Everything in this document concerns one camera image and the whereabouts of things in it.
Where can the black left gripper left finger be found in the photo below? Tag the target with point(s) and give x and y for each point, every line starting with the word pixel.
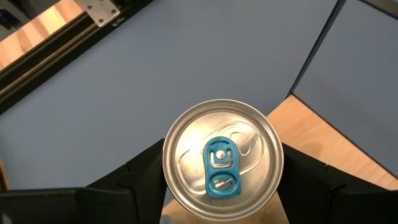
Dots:
pixel 93 205

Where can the wooden shelf black metal frame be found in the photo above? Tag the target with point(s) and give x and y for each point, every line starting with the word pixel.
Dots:
pixel 311 140

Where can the silver mounting bracket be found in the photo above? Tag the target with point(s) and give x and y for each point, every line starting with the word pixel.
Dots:
pixel 99 11

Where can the blue table mat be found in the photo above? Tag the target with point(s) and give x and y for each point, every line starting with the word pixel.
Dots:
pixel 155 77

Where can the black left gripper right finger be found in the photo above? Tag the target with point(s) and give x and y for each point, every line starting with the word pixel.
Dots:
pixel 342 205

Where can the blue silver Red Bull can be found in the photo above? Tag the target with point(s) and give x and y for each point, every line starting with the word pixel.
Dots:
pixel 192 155

